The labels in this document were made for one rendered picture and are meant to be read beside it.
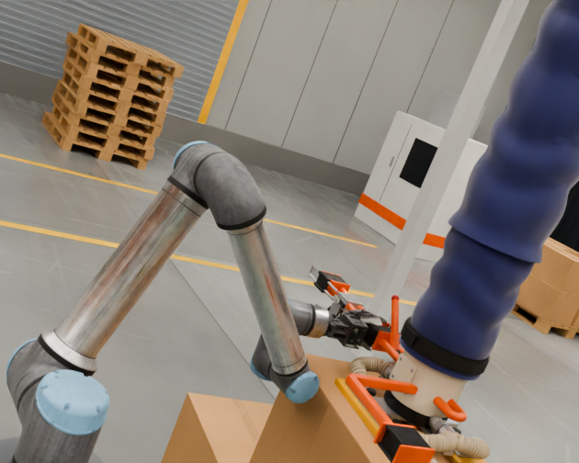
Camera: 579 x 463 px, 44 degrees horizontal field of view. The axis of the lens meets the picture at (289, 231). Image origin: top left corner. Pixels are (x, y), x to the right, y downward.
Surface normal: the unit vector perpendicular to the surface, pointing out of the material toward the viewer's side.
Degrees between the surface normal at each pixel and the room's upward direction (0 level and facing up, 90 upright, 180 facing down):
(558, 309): 90
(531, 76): 80
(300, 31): 90
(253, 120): 90
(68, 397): 3
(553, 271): 90
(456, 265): 71
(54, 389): 4
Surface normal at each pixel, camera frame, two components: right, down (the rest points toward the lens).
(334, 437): -0.87, -0.24
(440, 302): -0.61, -0.36
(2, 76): 0.44, 0.37
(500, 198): -0.38, -0.11
